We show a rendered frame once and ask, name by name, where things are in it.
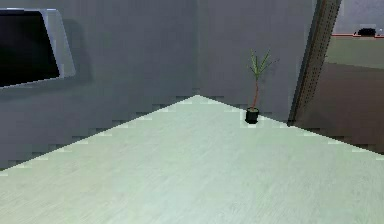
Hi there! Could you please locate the grey framed television set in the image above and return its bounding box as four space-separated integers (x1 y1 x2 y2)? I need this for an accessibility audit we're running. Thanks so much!
0 7 77 90

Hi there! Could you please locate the house plant in black pot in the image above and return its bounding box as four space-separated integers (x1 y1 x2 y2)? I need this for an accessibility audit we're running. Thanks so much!
244 49 280 125

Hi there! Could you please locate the olive counter with red top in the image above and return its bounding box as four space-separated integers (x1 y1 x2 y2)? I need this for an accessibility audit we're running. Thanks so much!
325 32 384 70

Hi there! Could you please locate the black object on counter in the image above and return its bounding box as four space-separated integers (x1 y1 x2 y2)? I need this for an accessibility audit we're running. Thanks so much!
357 27 378 37

